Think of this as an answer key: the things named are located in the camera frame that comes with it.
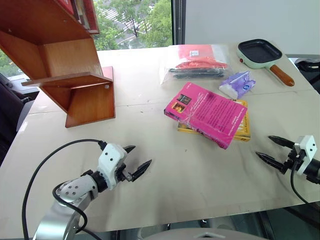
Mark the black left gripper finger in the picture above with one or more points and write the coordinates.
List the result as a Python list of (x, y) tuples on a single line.
[(130, 148), (141, 170)]

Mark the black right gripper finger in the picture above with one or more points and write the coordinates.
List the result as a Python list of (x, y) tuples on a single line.
[(282, 141), (270, 159)]

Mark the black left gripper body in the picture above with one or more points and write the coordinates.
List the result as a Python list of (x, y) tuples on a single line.
[(121, 174)]

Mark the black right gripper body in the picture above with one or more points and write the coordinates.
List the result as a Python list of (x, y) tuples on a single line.
[(292, 160)]

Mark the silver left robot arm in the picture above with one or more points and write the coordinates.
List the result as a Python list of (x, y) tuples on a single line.
[(75, 187)]

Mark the yellow paperback book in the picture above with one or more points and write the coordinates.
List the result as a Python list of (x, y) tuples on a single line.
[(245, 128)]

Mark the pink paperback book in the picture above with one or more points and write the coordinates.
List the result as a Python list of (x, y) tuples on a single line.
[(212, 112)]

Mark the brown wooden bookshelf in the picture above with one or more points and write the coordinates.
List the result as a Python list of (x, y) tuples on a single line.
[(62, 57)]

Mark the red hardcover book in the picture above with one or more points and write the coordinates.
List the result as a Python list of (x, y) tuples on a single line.
[(92, 15)]

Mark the book with pale page edges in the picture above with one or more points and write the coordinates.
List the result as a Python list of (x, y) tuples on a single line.
[(80, 11)]

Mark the red thin book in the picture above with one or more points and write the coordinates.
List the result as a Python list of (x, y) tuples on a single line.
[(67, 5)]

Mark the purple tissue pack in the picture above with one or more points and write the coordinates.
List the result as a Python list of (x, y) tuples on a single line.
[(237, 84)]

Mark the black rounded object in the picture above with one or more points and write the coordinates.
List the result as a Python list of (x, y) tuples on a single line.
[(307, 66)]

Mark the clear plastic zip bag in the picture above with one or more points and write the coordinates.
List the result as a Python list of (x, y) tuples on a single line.
[(172, 78)]

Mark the black folded cloth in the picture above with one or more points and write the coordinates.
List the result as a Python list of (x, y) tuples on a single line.
[(197, 73)]

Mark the red folded cloth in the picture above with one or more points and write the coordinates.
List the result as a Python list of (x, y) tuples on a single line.
[(200, 60)]

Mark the green trees outside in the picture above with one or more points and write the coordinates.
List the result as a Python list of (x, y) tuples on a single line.
[(150, 27)]

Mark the dark chair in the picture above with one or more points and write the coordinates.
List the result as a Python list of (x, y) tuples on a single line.
[(10, 107)]

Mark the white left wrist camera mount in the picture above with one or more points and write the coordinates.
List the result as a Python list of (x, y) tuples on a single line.
[(110, 157)]

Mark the dark window frame post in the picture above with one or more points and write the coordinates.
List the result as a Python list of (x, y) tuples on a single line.
[(178, 22)]

